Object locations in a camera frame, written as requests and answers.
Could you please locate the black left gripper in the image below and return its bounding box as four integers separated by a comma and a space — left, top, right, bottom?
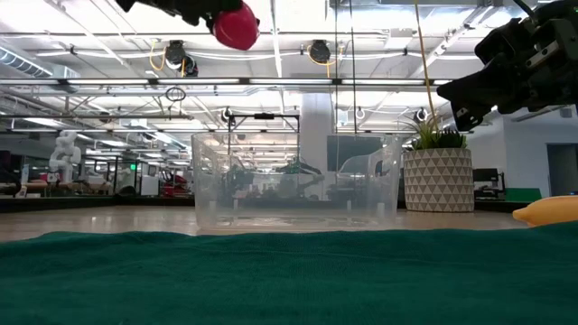
115, 0, 244, 33

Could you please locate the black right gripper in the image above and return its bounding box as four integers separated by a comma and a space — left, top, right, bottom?
435, 0, 578, 133

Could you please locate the red toy apple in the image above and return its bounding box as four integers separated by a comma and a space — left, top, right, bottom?
211, 0, 262, 51

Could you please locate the yellow toy banana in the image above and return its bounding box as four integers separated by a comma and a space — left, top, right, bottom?
512, 194, 578, 228

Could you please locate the potted plant triangle-pattern pot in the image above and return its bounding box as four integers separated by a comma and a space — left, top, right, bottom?
401, 112, 475, 213

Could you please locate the green panel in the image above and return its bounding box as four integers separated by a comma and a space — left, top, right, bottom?
504, 187, 543, 203

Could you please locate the clear plastic container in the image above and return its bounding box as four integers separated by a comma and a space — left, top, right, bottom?
190, 131, 404, 232

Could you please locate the dark green folded cloth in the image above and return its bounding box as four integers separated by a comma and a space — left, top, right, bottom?
0, 220, 578, 325

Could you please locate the black ceiling cable reel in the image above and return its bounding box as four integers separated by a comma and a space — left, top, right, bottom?
306, 39, 333, 65
163, 39, 200, 78

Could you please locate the yellow hanging cable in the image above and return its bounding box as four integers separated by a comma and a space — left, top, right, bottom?
413, 0, 442, 132

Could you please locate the distant black rig frame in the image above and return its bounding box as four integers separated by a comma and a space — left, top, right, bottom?
227, 111, 302, 136

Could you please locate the black aluminium rig frame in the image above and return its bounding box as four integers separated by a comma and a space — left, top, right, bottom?
0, 195, 578, 214

